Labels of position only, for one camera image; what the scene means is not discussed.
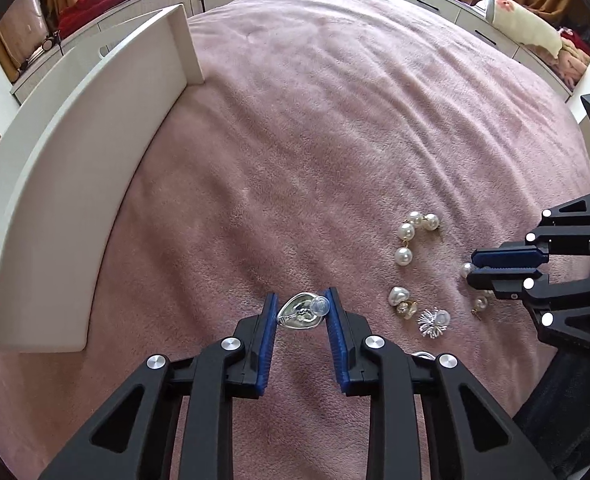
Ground silver starburst earring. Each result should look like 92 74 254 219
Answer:
417 308 451 335

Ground white tray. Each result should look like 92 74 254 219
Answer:
0 3 206 369

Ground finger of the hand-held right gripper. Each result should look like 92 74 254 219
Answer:
472 192 590 269
467 267 590 352

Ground white floral pillow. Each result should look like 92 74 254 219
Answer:
476 0 564 59

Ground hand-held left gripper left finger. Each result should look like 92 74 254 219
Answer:
40 292 280 480

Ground person's dark pants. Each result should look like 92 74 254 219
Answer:
511 347 590 480

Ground heart pearl gold earring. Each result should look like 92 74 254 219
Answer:
387 285 420 319

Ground silver heart earring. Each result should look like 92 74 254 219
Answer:
276 292 331 332

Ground pearl drop earring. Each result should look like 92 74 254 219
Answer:
458 261 496 317
394 210 447 267

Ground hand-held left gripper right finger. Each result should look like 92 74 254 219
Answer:
324 287 556 480

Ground folded pink blanket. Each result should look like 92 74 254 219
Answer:
550 27 590 92

